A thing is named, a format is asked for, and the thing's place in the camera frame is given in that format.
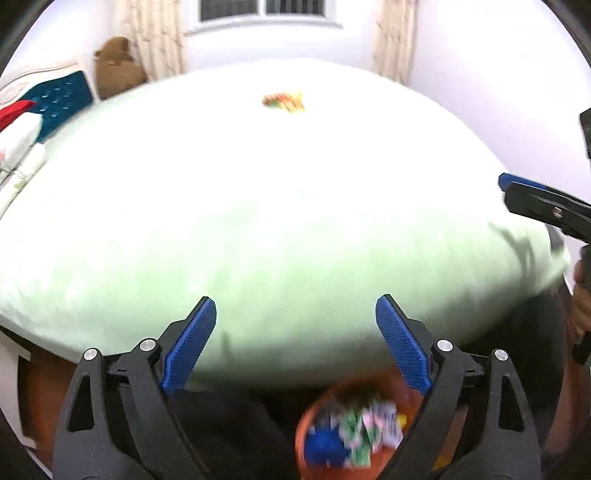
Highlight brown plush bear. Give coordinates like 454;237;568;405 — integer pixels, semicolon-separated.
94;36;149;100

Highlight red yellow snack wrapper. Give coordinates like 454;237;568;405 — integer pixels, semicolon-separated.
261;91;307;114

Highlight barred window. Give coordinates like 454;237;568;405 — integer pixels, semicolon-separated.
198;0;332;22

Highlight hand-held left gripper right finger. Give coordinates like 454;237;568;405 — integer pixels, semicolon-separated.
375;294;541;480

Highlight cream floral curtain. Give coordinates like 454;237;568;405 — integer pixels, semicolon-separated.
115;0;188;80
370;0;419;85

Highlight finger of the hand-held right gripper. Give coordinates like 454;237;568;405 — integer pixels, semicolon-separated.
498;173;591;243

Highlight person's dark trousers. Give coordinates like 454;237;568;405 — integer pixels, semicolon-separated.
152;291;570;480

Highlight white folded quilt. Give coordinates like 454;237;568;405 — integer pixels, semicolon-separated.
0;143;48;217

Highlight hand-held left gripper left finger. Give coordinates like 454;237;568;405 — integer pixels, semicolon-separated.
53;296;218;480

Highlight bed with green sheet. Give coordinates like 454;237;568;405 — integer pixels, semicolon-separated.
0;58;571;393

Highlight person's right hand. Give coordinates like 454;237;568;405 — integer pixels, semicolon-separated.
571;258;591;342

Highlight orange bin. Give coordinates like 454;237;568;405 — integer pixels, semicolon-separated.
294;369;458;480

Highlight pile of colourful wrappers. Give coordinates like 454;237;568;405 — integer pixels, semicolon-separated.
305;392;408;467

